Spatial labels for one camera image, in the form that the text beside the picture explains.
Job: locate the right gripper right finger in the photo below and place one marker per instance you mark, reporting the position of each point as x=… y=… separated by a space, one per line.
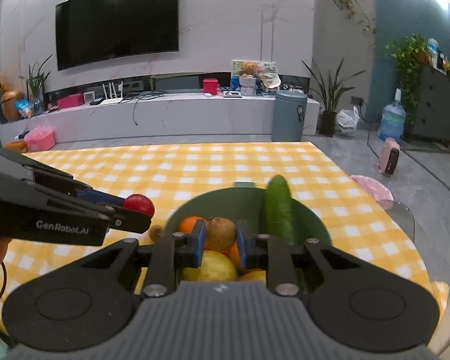
x=291 y=270

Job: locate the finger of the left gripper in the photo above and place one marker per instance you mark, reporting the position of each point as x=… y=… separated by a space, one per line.
x=60 y=181
x=116 y=213

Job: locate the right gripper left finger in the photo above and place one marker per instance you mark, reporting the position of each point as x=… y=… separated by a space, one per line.
x=122 y=262

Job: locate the longan fruit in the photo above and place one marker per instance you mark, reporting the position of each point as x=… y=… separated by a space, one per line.
x=220 y=234
x=155 y=233

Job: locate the red tomato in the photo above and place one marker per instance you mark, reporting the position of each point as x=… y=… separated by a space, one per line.
x=139 y=203

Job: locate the pink storage basket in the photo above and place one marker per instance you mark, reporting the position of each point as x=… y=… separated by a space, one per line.
x=40 y=139

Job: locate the yellow pear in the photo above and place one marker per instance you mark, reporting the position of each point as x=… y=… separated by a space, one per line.
x=215 y=267

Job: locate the green cucumber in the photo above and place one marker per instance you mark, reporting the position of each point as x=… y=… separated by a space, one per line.
x=278 y=207

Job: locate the green colander bowl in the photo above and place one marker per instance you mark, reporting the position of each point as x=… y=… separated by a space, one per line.
x=244 y=202

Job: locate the small left potted plant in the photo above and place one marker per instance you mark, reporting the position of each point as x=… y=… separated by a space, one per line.
x=36 y=81

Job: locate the yellow checkered tablecloth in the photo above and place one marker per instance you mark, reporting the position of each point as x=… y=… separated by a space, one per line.
x=170 y=175

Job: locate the white wifi router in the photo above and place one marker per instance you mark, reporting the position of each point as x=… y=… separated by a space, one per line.
x=113 y=94

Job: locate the grey-blue trash bin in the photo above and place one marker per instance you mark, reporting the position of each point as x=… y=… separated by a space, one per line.
x=288 y=116

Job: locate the pink small heater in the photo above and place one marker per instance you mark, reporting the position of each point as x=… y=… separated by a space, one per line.
x=389 y=156

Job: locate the white tv console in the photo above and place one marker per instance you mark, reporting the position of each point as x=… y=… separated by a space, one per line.
x=167 y=115

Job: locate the white plastic bag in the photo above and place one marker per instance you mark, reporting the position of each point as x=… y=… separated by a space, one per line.
x=347 y=122

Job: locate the red box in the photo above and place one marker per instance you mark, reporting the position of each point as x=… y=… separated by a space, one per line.
x=210 y=86

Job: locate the blue water jug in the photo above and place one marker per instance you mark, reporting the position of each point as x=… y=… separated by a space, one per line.
x=393 y=119

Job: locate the tall potted plant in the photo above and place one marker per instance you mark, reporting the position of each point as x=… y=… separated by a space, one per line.
x=331 y=88

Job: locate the black television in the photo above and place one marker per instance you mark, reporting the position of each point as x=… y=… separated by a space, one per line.
x=89 y=31

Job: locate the teddy bear toy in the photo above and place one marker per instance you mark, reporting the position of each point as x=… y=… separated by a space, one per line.
x=249 y=69

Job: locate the dark grey drawer cabinet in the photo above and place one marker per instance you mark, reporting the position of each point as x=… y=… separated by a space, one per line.
x=432 y=113

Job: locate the leafy plant on cabinet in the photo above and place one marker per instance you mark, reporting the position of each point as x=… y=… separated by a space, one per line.
x=412 y=54

